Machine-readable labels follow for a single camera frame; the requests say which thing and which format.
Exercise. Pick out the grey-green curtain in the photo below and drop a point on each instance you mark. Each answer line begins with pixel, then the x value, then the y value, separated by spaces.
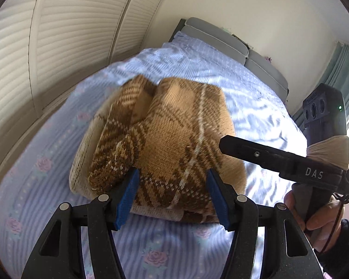
pixel 342 64

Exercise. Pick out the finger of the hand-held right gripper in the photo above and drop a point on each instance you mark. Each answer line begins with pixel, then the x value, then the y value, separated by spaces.
pixel 249 152

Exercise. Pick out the person's right hand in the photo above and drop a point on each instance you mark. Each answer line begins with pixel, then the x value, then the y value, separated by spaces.
pixel 325 226

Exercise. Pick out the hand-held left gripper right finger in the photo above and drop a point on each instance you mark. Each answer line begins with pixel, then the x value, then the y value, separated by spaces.
pixel 218 200

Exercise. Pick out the grey padded headboard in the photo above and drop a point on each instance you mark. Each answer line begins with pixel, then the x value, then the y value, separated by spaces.
pixel 215 35

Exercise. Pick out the person's right forearm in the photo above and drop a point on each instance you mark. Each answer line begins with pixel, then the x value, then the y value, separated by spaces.
pixel 348 250

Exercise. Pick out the small purple ornament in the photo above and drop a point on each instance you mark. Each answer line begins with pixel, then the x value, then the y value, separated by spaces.
pixel 268 59

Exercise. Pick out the white louvered wardrobe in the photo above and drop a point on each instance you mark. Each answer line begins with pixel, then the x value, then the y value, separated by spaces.
pixel 75 20

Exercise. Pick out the brown and cream plaid sweater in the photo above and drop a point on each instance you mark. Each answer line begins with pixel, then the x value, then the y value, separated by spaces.
pixel 177 128

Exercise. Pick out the dark flat item on headboard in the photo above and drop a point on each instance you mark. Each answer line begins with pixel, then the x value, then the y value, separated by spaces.
pixel 240 40

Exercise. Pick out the blue floral bed sheet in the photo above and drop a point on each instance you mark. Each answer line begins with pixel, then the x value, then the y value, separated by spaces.
pixel 46 180

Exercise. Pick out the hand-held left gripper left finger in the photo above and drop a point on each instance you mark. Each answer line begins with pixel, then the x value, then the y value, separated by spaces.
pixel 128 199

